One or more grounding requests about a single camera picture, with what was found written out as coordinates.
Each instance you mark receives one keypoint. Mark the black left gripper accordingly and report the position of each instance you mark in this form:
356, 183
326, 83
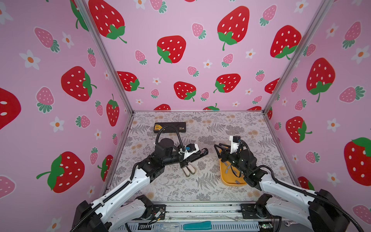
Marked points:
182, 163

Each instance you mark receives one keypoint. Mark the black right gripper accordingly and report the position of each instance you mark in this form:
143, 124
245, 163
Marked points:
225, 153

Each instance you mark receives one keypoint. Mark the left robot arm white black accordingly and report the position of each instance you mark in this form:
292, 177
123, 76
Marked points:
110, 211

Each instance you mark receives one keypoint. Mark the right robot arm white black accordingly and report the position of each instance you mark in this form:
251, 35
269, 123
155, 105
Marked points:
318, 211

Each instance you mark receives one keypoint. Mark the yellow plastic tray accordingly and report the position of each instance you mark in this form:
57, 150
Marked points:
230, 176

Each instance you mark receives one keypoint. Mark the black tool case yellow label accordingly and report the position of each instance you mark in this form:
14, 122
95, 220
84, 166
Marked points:
170, 127

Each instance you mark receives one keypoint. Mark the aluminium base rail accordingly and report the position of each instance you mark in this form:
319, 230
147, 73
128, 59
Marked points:
225, 217

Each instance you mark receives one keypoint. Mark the beige eraser left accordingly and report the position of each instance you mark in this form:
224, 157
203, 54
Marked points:
186, 171

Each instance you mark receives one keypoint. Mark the teal handled tool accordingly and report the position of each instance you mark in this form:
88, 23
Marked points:
198, 226

